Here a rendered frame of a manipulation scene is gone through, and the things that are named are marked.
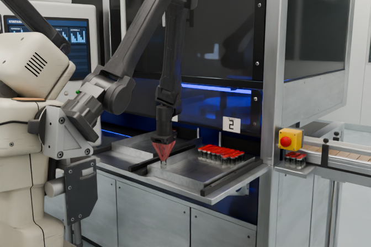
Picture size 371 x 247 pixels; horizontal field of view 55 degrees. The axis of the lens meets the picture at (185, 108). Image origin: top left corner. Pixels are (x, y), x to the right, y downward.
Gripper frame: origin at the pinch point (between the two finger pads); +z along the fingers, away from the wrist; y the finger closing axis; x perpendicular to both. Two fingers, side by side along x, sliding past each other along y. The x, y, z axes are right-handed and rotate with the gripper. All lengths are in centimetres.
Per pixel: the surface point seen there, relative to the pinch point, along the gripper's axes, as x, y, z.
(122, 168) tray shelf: 17.2, -1.8, 6.3
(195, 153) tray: -3.1, 23.8, 5.3
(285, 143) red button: -40.8, 18.7, -5.9
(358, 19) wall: -78, 490, -70
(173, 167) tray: -0.6, 6.5, 5.9
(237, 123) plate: -19.8, 28.2, -8.8
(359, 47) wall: -84, 488, -29
